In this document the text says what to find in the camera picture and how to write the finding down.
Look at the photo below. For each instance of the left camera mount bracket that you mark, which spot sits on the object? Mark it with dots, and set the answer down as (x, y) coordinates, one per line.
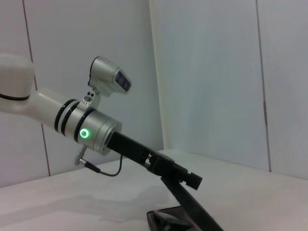
(90, 98)

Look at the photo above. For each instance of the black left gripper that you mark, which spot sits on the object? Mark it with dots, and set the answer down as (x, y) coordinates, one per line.
(144, 156)

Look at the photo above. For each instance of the black glasses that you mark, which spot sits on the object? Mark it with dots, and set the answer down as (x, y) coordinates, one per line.
(168, 217)

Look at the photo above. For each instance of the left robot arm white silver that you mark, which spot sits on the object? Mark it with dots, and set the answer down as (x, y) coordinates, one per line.
(48, 108)

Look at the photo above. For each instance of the black glasses case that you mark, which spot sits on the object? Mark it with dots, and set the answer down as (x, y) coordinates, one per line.
(192, 204)

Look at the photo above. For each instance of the left wrist camera silver housing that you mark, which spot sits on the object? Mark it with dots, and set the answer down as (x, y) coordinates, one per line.
(106, 74)

